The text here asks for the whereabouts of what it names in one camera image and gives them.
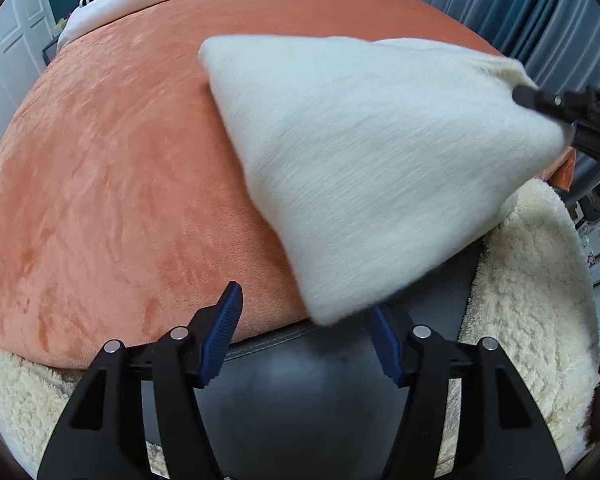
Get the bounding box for floor clutter boxes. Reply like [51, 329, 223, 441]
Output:
[575, 170, 600, 286]

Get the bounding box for white panelled wardrobe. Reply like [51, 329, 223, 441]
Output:
[0, 0, 56, 161]

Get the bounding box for orange plush blanket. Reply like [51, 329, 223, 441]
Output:
[0, 0, 577, 368]

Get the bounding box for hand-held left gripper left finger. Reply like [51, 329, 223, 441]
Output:
[36, 281, 244, 480]

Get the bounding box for dark grey leather footboard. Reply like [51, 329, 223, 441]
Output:
[145, 230, 486, 480]

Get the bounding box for white knit cardigan red buttons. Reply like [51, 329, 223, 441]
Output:
[199, 35, 576, 326]

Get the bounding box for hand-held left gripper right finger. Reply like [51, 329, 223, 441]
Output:
[371, 305, 567, 480]

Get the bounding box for blue grey curtain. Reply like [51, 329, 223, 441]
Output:
[390, 0, 600, 91]

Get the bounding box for cream fluffy rug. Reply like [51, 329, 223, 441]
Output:
[0, 177, 600, 480]

